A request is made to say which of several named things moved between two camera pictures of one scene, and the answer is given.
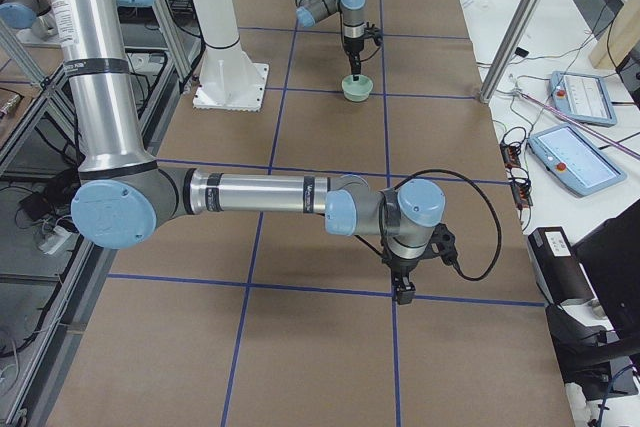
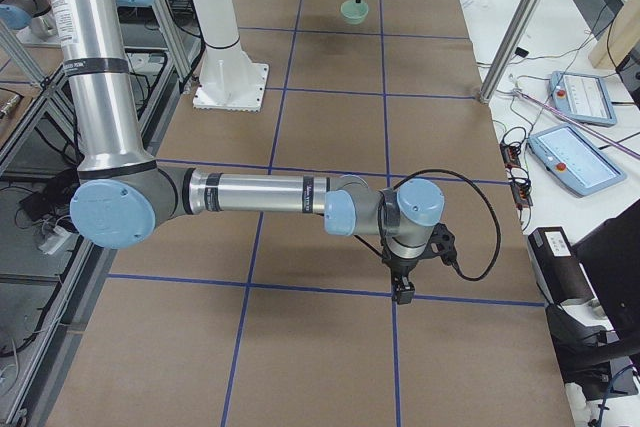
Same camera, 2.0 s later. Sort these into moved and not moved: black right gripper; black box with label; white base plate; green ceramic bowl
Moved: green ceramic bowl
Not moved: black box with label; white base plate; black right gripper
